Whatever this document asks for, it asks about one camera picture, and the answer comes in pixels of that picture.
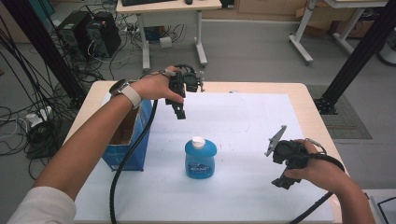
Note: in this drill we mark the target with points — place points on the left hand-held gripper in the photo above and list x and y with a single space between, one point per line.
179 82

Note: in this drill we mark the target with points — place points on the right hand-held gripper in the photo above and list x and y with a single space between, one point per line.
291 154

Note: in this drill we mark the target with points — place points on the blue cardboard box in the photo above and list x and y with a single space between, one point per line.
140 137

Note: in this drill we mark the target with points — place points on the blue bottle with white cap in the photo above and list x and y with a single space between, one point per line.
200 160

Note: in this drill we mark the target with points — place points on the person's left hand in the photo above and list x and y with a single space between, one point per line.
152 87

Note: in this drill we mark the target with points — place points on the person's right hand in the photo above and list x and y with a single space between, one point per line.
323 174

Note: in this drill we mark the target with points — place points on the small white box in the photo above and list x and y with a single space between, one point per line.
165 42

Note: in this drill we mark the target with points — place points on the white table mat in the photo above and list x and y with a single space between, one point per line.
243 130

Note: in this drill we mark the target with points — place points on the grey floor mat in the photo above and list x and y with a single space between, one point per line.
345 124

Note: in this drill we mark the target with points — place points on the beige desk with white legs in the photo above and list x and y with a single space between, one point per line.
169 6

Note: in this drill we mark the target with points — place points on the black keyboard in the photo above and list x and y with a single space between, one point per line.
146 2

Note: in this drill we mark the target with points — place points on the black computer tower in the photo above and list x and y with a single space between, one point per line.
74 32
104 35

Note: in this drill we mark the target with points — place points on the black metal stand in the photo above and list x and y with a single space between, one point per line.
358 56
46 46

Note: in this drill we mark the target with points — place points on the brown cardboard box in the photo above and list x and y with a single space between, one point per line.
355 28

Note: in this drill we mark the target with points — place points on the white power strip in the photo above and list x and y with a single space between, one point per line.
39 115

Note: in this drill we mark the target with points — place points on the white sleeve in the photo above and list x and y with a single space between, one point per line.
43 208

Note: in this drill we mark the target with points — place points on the white desk frame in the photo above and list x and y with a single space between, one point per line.
306 31

